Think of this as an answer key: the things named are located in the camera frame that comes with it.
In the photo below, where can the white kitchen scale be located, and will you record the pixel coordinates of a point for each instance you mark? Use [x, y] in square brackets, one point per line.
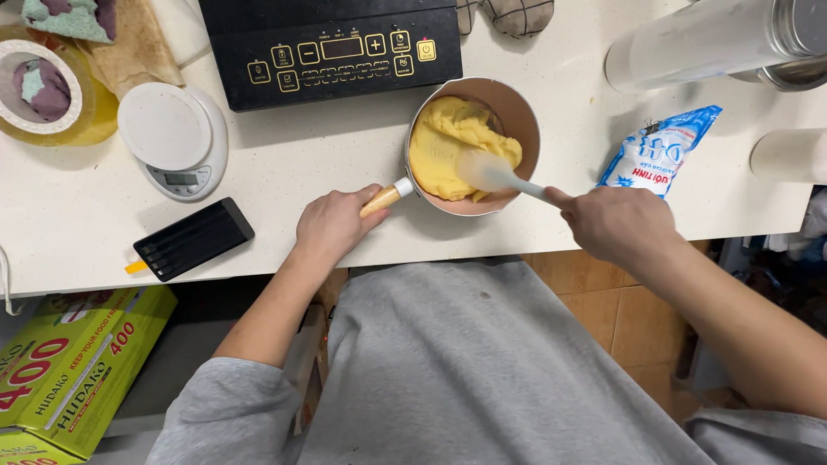
[174, 139]

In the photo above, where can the black induction cooker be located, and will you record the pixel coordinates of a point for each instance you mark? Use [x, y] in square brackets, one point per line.
[336, 48]

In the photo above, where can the white cylinder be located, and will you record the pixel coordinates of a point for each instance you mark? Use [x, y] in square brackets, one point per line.
[788, 156]

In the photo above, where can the person's left hand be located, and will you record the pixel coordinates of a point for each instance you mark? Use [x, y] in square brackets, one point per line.
[333, 223]

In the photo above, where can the yellow dough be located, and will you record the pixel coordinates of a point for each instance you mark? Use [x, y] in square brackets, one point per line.
[446, 145]

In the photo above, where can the green and purple cloth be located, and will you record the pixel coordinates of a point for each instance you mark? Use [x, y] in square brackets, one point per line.
[71, 18]

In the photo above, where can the person's right fingers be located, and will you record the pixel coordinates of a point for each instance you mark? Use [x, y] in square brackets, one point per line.
[561, 200]

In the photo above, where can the steel pot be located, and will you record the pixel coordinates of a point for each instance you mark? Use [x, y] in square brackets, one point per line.
[798, 45]

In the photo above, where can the person's grey shirt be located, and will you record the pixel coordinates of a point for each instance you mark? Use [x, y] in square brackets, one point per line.
[452, 368]

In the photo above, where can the white cutting board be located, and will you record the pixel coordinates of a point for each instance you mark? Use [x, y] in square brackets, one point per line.
[178, 26]

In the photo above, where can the white silicone spatula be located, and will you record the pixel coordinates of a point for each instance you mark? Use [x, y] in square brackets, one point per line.
[497, 177]

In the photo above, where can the person's right hand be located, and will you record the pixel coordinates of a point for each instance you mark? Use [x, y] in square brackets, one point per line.
[617, 223]

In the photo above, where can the checked oven mitt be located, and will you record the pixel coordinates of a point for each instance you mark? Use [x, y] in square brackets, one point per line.
[510, 14]

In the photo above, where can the green cling film box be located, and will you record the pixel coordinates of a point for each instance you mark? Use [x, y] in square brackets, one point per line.
[77, 368]
[29, 449]

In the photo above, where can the white roll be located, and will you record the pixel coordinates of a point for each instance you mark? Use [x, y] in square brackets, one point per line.
[691, 48]

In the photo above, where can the blue and white salt bag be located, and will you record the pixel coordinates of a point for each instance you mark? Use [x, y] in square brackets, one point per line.
[656, 152]

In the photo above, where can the yellow tape piece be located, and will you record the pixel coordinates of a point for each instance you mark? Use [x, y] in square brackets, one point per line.
[135, 267]

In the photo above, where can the black power bank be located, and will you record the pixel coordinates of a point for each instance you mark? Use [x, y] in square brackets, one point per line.
[194, 239]

